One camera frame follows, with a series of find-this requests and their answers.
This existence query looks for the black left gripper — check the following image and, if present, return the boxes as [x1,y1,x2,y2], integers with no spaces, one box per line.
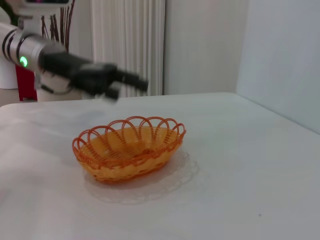
[39,51,150,102]

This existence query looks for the orange plastic woven basket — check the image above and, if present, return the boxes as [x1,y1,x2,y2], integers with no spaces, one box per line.
[72,115,187,185]

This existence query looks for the white ribbed radiator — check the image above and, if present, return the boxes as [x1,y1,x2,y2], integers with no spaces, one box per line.
[90,0,166,98]

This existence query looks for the red brown decorative twigs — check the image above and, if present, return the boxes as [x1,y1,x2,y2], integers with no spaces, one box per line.
[40,4,76,54]

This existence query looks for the red stand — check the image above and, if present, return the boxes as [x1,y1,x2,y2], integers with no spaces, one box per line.
[15,63,39,102]

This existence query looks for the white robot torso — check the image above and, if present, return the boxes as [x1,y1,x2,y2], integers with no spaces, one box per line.
[14,0,76,21]

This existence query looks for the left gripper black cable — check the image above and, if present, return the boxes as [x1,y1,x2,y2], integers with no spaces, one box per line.
[37,80,74,96]

